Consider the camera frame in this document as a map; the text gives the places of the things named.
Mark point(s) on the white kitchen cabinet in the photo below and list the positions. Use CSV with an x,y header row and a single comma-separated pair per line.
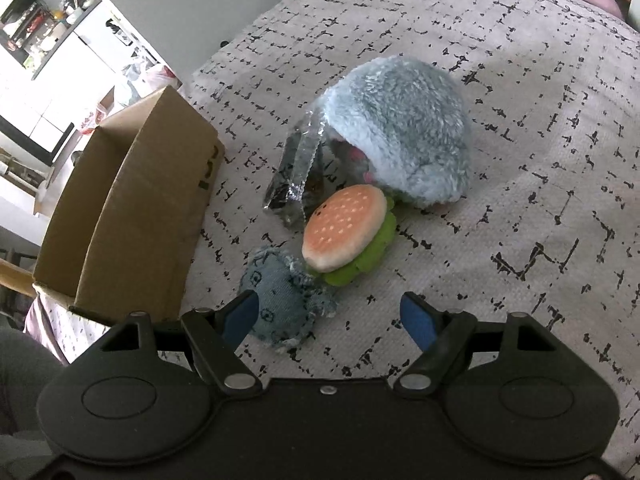
x,y
65,70

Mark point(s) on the grey patterned bed cover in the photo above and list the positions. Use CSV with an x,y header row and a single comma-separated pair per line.
x,y
500,210

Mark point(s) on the hamburger plush toy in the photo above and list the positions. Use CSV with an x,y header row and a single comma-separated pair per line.
x,y
345,232

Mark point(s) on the white plastic bag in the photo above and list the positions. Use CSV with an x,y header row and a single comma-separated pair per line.
x,y
145,72

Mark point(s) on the blue denim plush toy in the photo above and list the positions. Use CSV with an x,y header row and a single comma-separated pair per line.
x,y
285,295

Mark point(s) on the pink dotted cloth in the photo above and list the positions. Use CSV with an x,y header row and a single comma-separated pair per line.
x,y
65,327

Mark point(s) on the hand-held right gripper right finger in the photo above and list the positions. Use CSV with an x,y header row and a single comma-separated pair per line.
x,y
419,316

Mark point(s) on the blue fluffy plush toy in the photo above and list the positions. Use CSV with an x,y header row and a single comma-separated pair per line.
x,y
400,130

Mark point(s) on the cardboard box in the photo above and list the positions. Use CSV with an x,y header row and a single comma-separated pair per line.
x,y
131,210

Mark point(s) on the clear plastic bag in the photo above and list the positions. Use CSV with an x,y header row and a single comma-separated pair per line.
x,y
300,170

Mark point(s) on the cluttered kitchen shelf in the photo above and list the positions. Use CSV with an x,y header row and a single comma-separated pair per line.
x,y
45,15

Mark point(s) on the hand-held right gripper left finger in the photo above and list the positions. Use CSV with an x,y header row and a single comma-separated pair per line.
x,y
239,316

